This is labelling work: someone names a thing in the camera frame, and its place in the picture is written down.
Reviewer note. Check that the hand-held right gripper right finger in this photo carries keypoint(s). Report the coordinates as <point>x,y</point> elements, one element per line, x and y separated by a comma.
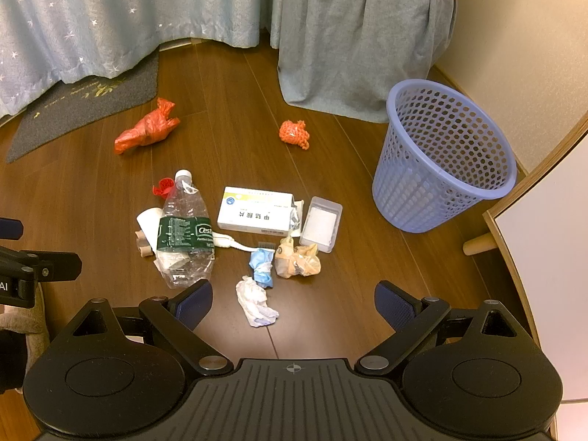
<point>391,307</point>

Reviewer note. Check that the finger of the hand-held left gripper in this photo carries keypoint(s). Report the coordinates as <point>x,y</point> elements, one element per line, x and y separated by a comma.
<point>50,264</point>
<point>10,228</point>

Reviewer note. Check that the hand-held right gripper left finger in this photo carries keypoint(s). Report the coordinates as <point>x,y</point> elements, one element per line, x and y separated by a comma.
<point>198,302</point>

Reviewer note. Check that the white electric toothbrush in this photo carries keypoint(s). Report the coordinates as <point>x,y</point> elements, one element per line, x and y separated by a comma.
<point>225,240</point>

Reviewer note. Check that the clear plastic water bottle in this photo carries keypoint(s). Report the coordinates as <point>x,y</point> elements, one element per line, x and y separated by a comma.
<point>183,234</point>

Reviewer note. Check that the tan snack wrapper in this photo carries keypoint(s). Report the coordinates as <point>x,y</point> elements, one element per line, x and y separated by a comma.
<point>296,262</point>

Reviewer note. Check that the white medicine box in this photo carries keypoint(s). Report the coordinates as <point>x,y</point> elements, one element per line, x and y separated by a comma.
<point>252,211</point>

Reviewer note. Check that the clear plastic box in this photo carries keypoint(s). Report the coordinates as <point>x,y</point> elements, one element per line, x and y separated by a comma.
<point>320,225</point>

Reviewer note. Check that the blue perforated plastic basket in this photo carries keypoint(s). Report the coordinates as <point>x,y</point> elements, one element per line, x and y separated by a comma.
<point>404,193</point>

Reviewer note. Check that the small red scrap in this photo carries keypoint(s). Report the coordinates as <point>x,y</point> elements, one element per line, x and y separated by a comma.
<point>163,188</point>

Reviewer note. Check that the crumpled white tissue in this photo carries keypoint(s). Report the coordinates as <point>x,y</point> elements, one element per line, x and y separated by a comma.
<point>252,303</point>

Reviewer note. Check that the blue face mask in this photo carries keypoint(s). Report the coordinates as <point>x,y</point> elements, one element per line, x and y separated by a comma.
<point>262,268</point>

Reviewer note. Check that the small tan tube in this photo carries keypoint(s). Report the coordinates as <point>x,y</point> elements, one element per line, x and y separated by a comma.
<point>143,244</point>

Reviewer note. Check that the white paper cup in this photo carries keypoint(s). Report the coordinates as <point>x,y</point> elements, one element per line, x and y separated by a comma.
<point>149,223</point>

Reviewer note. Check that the grey door mat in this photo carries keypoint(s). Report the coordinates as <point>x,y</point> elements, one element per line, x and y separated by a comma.
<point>69,110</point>

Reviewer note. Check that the white wood-edged panel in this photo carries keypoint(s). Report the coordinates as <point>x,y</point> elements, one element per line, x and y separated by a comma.
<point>546,262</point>

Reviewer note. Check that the red plastic bag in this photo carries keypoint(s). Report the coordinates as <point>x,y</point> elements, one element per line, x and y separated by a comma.
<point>147,131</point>

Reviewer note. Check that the orange crochet piece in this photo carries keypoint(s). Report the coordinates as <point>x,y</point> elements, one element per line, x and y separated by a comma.
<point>293,133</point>

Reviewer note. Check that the blue-grey star curtain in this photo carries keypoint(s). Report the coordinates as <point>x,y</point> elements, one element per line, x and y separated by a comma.
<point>92,18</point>

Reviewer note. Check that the grey-blue lace-trimmed bed skirt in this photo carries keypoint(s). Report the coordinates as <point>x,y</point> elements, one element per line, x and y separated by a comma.
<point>358,46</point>

